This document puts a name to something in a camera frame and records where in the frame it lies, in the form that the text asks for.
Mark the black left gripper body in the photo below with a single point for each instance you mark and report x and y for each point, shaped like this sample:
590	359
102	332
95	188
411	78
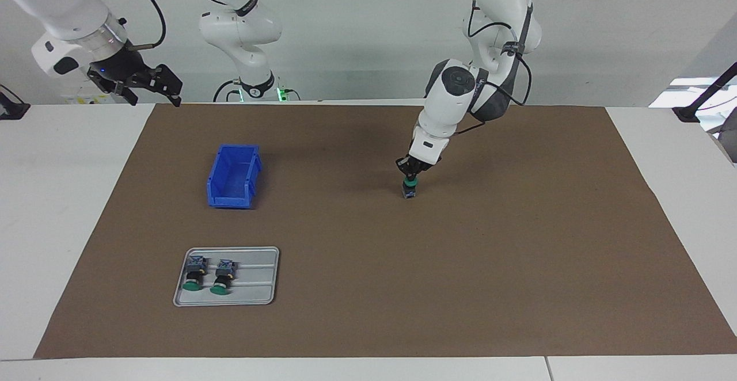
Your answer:
413	165

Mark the grey chair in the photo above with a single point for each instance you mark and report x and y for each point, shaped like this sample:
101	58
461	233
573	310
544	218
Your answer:
730	145

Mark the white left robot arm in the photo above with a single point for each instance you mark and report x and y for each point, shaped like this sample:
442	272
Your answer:
443	110

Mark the black table clamp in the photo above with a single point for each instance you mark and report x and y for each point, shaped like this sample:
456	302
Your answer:
11	109

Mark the green push button switch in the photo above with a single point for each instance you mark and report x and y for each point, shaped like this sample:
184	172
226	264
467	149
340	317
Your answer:
194	270
410	191
223	274

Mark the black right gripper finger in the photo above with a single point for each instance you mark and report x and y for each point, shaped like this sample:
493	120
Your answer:
168	80
102	80

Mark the brown paper mat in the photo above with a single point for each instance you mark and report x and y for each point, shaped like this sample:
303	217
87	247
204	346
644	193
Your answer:
403	266

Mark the black angled stand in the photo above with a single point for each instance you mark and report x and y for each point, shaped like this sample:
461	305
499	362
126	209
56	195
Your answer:
685	113

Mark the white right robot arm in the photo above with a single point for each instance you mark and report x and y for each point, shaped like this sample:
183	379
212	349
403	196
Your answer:
63	7

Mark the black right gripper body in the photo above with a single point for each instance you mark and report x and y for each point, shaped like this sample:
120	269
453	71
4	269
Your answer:
126	67

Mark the blue plastic bin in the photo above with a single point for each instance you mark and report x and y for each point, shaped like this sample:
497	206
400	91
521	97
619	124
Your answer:
230	199

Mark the grey metal tray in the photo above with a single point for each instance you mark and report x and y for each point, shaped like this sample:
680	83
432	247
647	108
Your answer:
247	294

